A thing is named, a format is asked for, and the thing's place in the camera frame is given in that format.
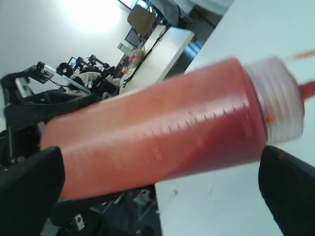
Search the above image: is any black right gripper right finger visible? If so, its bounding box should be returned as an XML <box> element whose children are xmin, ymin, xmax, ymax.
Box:
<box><xmin>258</xmin><ymin>146</ymin><xmax>315</xmax><ymax>236</ymax></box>

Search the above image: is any white background desk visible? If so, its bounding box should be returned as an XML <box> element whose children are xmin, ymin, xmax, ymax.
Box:
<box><xmin>120</xmin><ymin>25</ymin><xmax>194</xmax><ymax>94</ymax></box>

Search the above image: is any red sauce squeeze bottle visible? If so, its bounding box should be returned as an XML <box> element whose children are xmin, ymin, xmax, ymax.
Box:
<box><xmin>40</xmin><ymin>57</ymin><xmax>315</xmax><ymax>200</ymax></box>

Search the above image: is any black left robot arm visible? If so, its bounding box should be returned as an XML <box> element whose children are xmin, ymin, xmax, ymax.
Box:
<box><xmin>0</xmin><ymin>72</ymin><xmax>100</xmax><ymax>172</ymax></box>

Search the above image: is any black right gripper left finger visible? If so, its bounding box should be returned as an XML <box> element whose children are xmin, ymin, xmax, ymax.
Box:
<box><xmin>0</xmin><ymin>147</ymin><xmax>65</xmax><ymax>236</ymax></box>

